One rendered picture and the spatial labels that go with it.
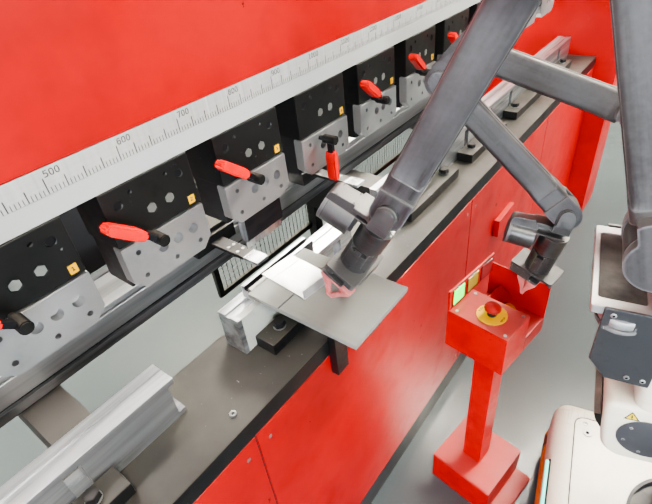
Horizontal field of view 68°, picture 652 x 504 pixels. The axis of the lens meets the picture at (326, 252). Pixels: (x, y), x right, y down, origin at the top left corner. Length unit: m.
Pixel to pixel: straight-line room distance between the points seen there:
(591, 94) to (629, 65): 0.45
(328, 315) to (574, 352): 1.54
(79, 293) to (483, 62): 0.58
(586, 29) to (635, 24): 2.22
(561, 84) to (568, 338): 1.48
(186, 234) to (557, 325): 1.89
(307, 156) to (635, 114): 0.57
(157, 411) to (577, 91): 0.96
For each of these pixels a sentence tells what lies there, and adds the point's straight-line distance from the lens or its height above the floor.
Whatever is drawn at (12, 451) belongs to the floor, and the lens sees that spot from 2.39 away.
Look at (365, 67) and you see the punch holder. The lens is 1.09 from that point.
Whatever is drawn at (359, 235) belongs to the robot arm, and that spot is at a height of 1.18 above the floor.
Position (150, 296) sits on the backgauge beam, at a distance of 1.16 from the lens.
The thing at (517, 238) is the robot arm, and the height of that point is 0.99.
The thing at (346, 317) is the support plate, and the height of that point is 1.00.
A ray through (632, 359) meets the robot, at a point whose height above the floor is 0.95.
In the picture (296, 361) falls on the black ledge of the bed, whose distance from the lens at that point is 1.00.
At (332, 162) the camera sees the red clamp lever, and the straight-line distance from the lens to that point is 0.97.
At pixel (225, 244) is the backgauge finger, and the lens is 1.13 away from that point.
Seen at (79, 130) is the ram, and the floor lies 1.43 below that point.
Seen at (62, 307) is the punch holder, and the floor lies 1.23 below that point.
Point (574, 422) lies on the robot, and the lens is 1.71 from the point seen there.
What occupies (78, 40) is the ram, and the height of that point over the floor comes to 1.52.
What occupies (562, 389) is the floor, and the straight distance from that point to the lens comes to 2.15.
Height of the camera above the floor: 1.62
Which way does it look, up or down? 36 degrees down
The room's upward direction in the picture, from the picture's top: 7 degrees counter-clockwise
